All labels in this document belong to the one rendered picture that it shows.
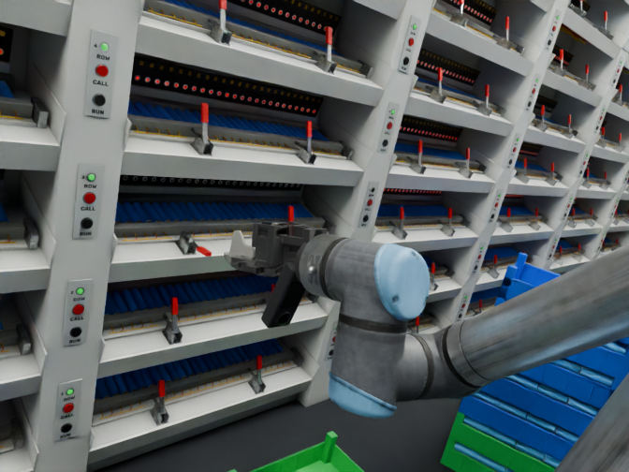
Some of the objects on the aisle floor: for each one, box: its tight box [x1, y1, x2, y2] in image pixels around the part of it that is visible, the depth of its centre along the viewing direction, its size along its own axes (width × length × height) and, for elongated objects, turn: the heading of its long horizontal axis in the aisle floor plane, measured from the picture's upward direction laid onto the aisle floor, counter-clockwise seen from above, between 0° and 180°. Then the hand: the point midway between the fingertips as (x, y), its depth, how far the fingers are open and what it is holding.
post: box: [294, 0, 433, 407], centre depth 129 cm, size 20×9×173 cm, turn 6°
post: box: [427, 0, 569, 324], centre depth 178 cm, size 20×9×173 cm, turn 6°
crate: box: [440, 437, 507, 472], centre depth 133 cm, size 30×20×8 cm
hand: (237, 258), depth 89 cm, fingers open, 3 cm apart
